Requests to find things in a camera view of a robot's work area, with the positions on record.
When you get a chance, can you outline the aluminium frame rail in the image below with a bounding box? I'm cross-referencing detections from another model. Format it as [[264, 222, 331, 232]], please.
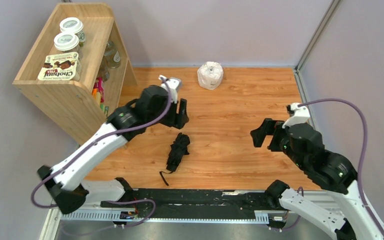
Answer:
[[37, 187, 362, 240]]

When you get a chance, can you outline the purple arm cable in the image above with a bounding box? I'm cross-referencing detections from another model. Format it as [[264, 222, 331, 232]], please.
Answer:
[[30, 77, 174, 210], [297, 97, 384, 239]]

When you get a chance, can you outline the Chobani yogurt flip pack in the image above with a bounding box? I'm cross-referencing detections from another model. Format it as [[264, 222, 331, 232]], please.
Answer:
[[37, 52, 82, 82]]

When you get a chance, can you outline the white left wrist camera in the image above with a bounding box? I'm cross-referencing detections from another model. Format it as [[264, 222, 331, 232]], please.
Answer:
[[158, 75, 182, 104]]

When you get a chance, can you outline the wooden shelf unit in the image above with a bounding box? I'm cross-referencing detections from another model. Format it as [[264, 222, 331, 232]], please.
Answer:
[[13, 2, 137, 144]]

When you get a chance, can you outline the black folding umbrella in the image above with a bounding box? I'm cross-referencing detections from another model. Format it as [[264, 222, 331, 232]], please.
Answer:
[[159, 132, 191, 186]]

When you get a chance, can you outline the white lidded cup far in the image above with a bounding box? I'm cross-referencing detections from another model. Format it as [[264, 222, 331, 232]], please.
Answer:
[[59, 17, 86, 47]]

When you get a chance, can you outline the white paper towel roll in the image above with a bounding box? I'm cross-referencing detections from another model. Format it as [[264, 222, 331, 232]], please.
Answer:
[[197, 61, 224, 90]]

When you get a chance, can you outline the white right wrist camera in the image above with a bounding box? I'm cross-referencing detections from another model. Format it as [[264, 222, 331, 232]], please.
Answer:
[[282, 102, 311, 129]]

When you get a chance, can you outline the white lidded cup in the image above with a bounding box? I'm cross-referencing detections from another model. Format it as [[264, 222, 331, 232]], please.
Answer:
[[59, 17, 86, 47], [53, 32, 83, 60]]

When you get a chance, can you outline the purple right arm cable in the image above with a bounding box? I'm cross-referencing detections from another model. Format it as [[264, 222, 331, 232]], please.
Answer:
[[297, 97, 384, 239]]

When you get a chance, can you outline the white lidded cup near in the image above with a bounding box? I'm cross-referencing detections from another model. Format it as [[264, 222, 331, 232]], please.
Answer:
[[53, 32, 83, 60]]

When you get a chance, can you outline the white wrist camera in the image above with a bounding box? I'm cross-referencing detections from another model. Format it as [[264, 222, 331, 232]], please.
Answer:
[[282, 102, 311, 129], [158, 75, 182, 104]]

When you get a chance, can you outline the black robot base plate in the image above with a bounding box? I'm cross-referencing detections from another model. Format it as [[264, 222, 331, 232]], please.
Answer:
[[100, 188, 299, 221]]

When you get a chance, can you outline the corner aluminium post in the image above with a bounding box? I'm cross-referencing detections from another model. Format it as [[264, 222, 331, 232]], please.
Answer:
[[295, 0, 343, 73]]

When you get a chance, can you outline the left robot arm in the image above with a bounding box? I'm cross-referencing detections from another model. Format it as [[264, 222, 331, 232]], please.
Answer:
[[37, 78, 189, 214]]

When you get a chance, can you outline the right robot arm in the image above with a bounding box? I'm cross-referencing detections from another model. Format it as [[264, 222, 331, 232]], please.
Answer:
[[250, 118, 384, 240]]

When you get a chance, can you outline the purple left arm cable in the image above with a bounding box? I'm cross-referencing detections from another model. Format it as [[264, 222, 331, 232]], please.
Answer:
[[30, 77, 174, 210]]

